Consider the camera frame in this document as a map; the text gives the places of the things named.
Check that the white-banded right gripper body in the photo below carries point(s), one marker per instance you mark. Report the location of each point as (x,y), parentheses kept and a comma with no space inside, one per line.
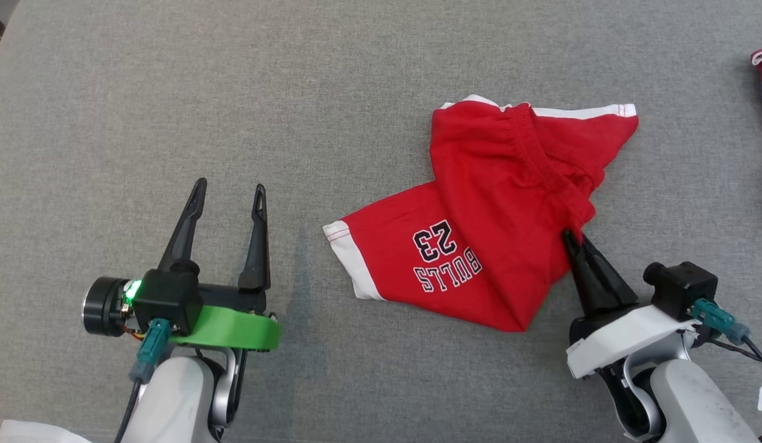
(627,335)

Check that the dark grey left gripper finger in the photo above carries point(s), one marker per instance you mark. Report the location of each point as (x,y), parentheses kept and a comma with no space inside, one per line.
(184,237)
(257,258)

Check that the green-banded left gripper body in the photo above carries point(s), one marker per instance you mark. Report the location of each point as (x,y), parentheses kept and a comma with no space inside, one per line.
(233,329)

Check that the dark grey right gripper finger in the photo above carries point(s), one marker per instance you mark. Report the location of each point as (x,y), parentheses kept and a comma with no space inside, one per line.
(585,283)
(611,286)

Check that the red Bulls 23 shorts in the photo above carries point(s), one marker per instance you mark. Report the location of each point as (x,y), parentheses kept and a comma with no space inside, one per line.
(479,184)

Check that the black cylindrical left gripper motor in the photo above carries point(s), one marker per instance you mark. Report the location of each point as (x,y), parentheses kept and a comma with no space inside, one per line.
(101,306)

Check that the white crumpled cloth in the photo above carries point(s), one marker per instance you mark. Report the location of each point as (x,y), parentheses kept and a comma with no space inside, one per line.
(36,434)

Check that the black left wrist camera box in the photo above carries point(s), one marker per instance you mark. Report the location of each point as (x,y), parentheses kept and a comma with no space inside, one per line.
(168,298)

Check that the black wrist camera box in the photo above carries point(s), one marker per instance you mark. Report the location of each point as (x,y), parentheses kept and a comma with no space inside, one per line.
(685,289)
(168,298)

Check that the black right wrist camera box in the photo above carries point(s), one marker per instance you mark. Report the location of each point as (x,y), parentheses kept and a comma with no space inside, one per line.
(685,289)

